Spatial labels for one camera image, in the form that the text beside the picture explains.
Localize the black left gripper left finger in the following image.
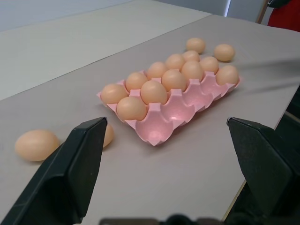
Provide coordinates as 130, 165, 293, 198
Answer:
0, 116, 108, 225

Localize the red object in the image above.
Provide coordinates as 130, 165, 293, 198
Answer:
268, 0, 300, 31

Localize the brown egg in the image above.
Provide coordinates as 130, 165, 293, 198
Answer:
101, 83, 129, 105
126, 72, 149, 91
15, 129, 60, 162
102, 124, 115, 148
186, 37, 206, 54
213, 44, 236, 62
161, 69, 188, 92
116, 96, 149, 121
216, 65, 240, 86
165, 53, 186, 70
199, 56, 219, 75
182, 50, 201, 62
181, 60, 204, 81
147, 61, 169, 80
140, 80, 168, 105

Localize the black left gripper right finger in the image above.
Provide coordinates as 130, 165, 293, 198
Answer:
226, 117, 300, 225

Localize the pink egg tray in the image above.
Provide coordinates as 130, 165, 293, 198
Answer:
96, 74, 241, 146

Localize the wooden frame post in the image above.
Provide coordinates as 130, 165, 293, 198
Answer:
256, 0, 268, 24

